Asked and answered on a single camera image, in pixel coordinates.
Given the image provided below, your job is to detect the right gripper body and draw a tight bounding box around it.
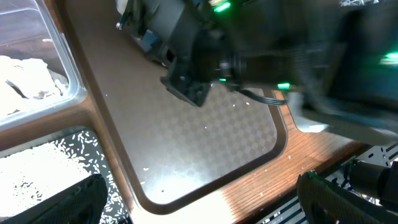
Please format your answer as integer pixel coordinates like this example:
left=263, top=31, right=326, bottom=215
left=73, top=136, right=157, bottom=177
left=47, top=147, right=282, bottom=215
left=116, top=0, right=249, bottom=107

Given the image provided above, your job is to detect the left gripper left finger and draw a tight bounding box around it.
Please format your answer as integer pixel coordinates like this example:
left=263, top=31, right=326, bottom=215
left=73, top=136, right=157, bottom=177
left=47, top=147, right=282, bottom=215
left=2, top=174, right=108, bottom=224

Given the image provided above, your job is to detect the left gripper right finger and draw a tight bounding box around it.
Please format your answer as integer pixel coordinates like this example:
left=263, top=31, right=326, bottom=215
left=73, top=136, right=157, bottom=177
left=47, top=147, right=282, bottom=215
left=296, top=172, right=397, bottom=224

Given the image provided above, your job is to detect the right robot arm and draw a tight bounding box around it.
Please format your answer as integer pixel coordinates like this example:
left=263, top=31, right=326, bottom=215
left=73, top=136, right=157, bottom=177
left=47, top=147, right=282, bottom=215
left=116, top=0, right=397, bottom=145

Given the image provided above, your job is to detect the black waste tray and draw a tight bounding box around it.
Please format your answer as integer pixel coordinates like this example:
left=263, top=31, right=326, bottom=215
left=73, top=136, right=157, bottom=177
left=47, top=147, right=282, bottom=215
left=0, top=126, right=133, bottom=224

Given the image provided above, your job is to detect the white rice pile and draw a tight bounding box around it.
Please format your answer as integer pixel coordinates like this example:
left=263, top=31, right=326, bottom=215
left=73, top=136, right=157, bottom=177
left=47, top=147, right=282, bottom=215
left=0, top=130, right=130, bottom=224

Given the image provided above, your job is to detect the brown serving tray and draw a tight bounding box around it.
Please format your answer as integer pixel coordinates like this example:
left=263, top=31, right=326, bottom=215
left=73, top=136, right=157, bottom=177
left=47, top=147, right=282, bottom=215
left=55, top=0, right=287, bottom=215

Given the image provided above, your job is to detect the crumpled white paper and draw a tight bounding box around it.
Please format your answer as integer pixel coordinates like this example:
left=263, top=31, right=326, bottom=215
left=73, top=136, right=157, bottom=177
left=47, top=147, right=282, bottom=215
left=1, top=55, right=69, bottom=119

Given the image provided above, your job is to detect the clear plastic bin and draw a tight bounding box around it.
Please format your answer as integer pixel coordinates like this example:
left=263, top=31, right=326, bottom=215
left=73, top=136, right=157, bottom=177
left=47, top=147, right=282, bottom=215
left=1, top=0, right=86, bottom=131

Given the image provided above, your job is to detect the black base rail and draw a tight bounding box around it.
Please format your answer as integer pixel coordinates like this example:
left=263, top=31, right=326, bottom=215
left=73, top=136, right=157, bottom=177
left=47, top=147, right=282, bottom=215
left=250, top=142, right=397, bottom=223

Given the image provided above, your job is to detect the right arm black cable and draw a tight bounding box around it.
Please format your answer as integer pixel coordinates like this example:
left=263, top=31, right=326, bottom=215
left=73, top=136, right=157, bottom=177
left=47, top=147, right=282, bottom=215
left=233, top=86, right=289, bottom=106

